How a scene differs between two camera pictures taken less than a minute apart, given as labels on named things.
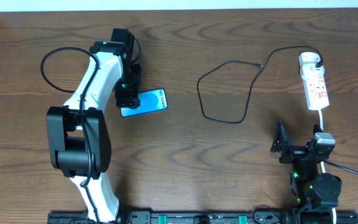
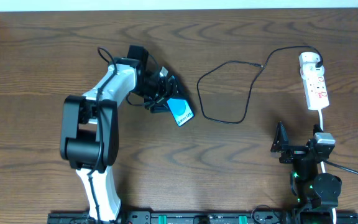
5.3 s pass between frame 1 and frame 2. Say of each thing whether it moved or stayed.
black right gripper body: stayed
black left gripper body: moved
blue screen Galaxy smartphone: moved
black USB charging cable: stayed
